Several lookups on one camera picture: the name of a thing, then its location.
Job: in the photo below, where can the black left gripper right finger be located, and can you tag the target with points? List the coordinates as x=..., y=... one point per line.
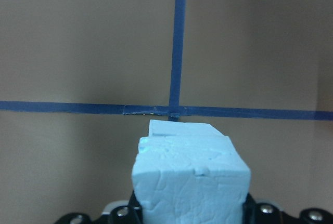
x=268, y=213

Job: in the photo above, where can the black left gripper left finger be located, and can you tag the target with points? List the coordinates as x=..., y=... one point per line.
x=124, y=211

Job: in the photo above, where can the light blue block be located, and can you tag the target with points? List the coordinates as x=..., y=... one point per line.
x=170, y=128
x=190, y=179

